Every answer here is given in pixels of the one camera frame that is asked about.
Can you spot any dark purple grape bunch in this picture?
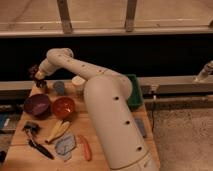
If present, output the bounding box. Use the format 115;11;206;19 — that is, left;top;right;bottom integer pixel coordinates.
28;65;47;88

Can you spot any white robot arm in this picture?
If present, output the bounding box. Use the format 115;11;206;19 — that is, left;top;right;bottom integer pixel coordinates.
35;48;159;171

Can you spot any small metal cup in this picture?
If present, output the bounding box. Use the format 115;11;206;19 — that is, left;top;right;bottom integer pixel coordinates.
36;84;49;94

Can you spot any white plastic cup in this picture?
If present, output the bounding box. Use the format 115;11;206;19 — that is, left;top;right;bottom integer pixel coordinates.
71;76;86;95

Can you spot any purple bowl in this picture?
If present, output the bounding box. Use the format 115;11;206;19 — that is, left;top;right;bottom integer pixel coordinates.
23;94;51;116

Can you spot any red bowl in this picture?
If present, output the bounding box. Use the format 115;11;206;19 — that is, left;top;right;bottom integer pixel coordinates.
51;97;75;119

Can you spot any yellow banana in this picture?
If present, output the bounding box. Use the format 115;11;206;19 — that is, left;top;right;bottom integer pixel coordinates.
45;120;70;144

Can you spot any blue grey cloth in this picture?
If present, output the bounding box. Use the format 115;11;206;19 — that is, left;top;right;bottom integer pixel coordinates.
55;133;76;161

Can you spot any green plastic tray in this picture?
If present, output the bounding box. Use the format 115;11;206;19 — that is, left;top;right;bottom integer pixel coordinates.
127;74;143;110

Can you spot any blue sponge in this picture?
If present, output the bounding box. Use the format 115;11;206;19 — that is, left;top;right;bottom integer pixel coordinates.
135;118;147;138

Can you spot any black handled brush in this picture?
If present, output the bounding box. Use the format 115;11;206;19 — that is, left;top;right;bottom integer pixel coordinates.
22;121;40;140

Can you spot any black handled knife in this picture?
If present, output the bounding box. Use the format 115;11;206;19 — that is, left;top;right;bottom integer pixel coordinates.
28;140;54;160

